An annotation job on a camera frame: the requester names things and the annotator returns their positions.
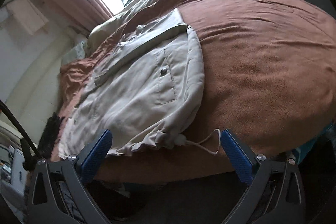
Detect black garment on bed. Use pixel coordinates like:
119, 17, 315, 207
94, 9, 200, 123
38, 113, 64, 159

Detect pale green pillow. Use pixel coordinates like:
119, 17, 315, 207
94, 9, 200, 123
61, 42, 86, 66

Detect cream cloth on wall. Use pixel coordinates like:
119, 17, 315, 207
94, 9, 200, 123
6, 0, 49, 35

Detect beige zip jacket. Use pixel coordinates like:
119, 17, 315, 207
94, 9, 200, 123
58, 9, 205, 159

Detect cream padded headboard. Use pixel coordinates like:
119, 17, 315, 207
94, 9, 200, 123
6, 27, 87, 144

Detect black cable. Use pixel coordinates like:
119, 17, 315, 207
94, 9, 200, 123
0, 99, 43, 172

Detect rust brown bed blanket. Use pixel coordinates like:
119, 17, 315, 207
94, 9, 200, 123
51, 0, 335, 184

